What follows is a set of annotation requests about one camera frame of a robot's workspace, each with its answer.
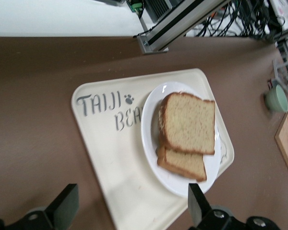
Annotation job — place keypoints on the white round plate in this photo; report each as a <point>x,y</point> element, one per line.
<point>150,134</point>

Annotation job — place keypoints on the pale green bowl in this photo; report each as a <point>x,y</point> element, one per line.
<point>277,98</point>

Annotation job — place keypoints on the aluminium camera mount post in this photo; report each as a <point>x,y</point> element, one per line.
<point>172,26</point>

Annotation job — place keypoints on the cream bear print tray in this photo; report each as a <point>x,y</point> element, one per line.
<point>115,155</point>

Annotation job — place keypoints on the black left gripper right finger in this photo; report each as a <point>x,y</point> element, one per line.
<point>199,206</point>

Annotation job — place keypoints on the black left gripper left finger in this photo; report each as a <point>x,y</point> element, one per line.
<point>62,206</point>

